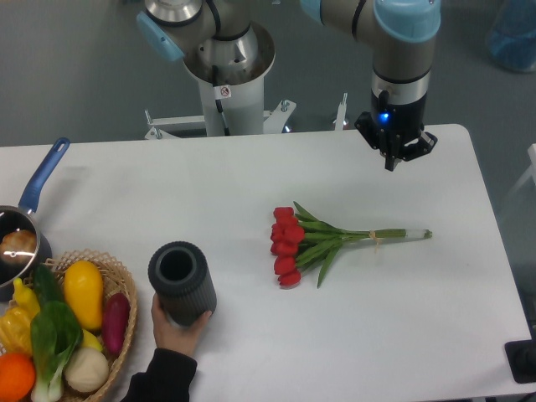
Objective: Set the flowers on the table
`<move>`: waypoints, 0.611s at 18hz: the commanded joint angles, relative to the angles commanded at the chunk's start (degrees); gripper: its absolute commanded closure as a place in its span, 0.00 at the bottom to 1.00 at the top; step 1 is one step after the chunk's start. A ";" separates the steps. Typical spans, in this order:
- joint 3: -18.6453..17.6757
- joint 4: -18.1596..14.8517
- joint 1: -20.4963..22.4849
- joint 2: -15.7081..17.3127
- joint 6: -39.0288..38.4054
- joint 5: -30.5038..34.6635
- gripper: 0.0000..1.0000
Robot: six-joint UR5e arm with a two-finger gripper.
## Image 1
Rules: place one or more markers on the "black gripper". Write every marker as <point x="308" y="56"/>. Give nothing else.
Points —
<point x="394" y="125"/>

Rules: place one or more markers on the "dark grey ribbed vase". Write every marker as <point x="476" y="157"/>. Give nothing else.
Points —
<point x="179" y="274"/>

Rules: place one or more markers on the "black sleeved forearm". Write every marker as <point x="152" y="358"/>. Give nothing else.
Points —
<point x="168" y="378"/>

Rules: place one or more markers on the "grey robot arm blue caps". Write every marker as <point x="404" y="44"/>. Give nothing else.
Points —
<point x="229" y="55"/>

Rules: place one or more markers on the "person's hand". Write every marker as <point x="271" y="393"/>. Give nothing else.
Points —
<point x="182" y="340"/>

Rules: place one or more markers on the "red tulip bouquet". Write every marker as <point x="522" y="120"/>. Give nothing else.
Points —
<point x="301" y="242"/>

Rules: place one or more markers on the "blue transparent container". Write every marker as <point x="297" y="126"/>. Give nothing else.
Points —
<point x="511" y="39"/>

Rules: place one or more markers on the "black device at table edge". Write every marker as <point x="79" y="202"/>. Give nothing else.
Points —
<point x="521" y="360"/>

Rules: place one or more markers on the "woven wicker basket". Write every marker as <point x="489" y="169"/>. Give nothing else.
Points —
<point x="117" y="279"/>

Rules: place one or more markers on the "purple eggplant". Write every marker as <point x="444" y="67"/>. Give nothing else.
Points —
<point x="115" y="321"/>

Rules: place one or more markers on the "yellow squash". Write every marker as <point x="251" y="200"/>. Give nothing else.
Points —
<point x="83" y="292"/>

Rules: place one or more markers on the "yellow lemon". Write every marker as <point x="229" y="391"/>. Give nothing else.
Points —
<point x="89" y="340"/>

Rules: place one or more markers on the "green cucumber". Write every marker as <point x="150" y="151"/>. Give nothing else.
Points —
<point x="46" y="286"/>

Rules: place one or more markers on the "white garlic bulb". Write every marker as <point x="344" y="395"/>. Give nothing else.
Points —
<point x="87" y="370"/>

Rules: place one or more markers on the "green bok choy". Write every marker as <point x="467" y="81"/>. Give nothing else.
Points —
<point x="55" y="333"/>

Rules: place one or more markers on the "brown bread roll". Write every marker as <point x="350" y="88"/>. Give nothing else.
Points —
<point x="18" y="247"/>

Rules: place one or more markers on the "yellow bell pepper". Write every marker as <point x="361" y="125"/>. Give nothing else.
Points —
<point x="16" y="321"/>

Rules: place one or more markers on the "orange fruit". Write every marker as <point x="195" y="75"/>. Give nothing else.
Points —
<point x="17" y="376"/>

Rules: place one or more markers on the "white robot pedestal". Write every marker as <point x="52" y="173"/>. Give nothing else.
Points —
<point x="228" y="110"/>

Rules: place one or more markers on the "blue handled saucepan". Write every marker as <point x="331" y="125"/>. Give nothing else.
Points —
<point x="21" y="217"/>

